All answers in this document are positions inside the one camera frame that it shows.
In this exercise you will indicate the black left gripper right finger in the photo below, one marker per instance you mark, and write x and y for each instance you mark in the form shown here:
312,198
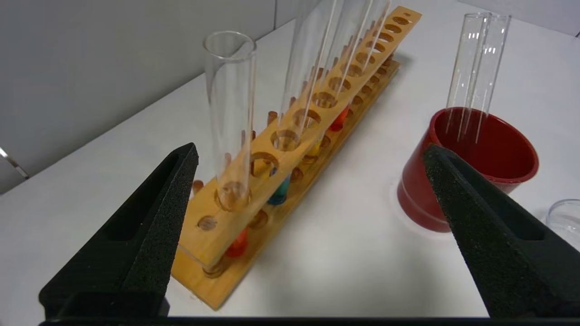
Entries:
503,244

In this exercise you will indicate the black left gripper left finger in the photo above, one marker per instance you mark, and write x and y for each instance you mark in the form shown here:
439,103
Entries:
145,240

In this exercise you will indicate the test tube with orange-red pigment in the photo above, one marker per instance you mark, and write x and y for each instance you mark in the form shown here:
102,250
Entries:
231,113

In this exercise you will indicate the wooden test tube rack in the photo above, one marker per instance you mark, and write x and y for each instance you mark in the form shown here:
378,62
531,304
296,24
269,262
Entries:
217,235

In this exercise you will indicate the test tube with blue pigment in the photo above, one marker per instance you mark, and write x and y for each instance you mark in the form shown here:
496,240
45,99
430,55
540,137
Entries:
278,192

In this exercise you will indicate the empty glass test tube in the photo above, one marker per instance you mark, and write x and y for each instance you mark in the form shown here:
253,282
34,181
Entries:
494,68
464,68

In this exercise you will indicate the test tube with red pigment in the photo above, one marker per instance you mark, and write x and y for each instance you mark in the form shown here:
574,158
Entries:
340,118

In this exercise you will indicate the clear glass beaker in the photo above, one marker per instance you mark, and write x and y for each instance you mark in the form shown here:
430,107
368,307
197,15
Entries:
566,219

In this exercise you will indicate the red plastic cup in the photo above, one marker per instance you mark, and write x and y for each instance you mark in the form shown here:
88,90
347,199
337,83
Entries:
421,199

